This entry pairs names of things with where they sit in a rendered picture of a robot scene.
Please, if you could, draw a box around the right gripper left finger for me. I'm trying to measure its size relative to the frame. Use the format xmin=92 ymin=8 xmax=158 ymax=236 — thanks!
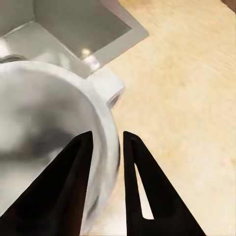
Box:
xmin=0 ymin=131 xmax=93 ymax=236

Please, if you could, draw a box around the coffee cup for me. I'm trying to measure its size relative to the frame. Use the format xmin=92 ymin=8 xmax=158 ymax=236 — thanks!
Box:
xmin=0 ymin=61 xmax=126 ymax=236

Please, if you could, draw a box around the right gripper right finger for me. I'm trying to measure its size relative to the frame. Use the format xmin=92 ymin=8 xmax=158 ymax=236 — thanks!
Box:
xmin=123 ymin=131 xmax=206 ymax=236

